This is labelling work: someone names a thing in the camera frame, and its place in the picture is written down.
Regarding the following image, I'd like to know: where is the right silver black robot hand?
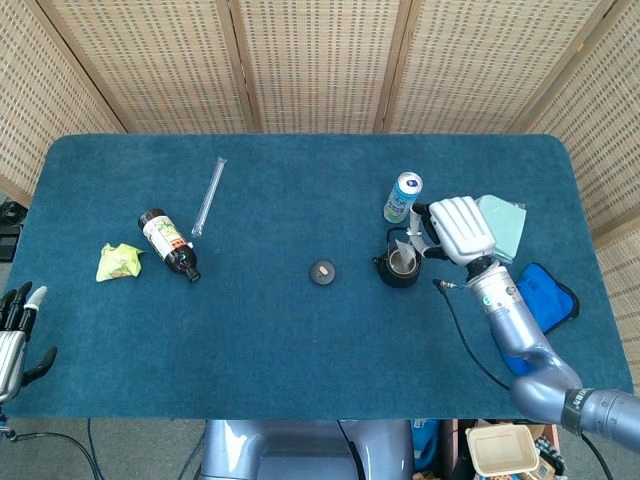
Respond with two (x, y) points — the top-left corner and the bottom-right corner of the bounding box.
(407, 195), (498, 266)

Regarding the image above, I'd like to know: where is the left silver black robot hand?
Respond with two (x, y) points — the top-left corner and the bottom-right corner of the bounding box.
(0, 281), (58, 404)

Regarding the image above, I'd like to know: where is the pyramid tea bag with string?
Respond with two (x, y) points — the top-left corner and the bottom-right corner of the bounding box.
(394, 227), (420, 267)

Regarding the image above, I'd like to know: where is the light green dustpan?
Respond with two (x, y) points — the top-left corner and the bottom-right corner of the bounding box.
(473, 194), (528, 265)

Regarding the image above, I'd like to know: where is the black cast iron teapot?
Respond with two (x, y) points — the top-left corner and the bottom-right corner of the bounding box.
(371, 227), (425, 289)

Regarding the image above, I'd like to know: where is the yellow wrapper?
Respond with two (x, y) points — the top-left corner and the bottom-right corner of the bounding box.
(95, 242), (146, 284)

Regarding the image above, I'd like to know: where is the black teapot lid orange knob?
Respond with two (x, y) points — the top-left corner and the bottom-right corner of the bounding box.
(308, 259), (337, 287)

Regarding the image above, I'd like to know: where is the light blue drink can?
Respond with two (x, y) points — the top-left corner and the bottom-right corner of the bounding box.
(382, 171), (424, 224)

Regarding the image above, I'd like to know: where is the black equipment box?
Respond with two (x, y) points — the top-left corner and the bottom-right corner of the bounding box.
(0, 199), (26, 261)

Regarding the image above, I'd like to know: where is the blue padded cloth pouch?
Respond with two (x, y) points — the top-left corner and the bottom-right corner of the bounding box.
(502, 262), (581, 377)

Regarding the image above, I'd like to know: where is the dark brown labelled bottle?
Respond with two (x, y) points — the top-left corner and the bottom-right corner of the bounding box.
(137, 207), (202, 284)

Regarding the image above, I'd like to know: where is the blue carpet table mat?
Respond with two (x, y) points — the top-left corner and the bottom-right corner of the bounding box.
(7, 132), (635, 421)

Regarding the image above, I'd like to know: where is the blue printed package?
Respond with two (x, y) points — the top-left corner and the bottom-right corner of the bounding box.
(410, 418), (442, 471)

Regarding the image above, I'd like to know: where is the woven bamboo folding screen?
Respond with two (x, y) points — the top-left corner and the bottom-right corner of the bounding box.
(0, 0), (640, 396)

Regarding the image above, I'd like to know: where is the beige takeaway food box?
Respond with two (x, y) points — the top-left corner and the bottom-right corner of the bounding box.
(464, 423), (541, 477)

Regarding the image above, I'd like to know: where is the clear long test tube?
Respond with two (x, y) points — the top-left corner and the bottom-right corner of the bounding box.
(190, 156), (228, 239)

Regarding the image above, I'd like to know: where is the blue-grey robot torso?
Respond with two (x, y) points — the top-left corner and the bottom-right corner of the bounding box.
(199, 418), (416, 480)

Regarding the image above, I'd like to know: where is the black wrist cable with plug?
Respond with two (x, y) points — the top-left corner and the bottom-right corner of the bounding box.
(432, 278), (512, 392)

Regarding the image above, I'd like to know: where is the black floor cable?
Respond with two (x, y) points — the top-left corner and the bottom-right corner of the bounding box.
(8, 429), (106, 480)

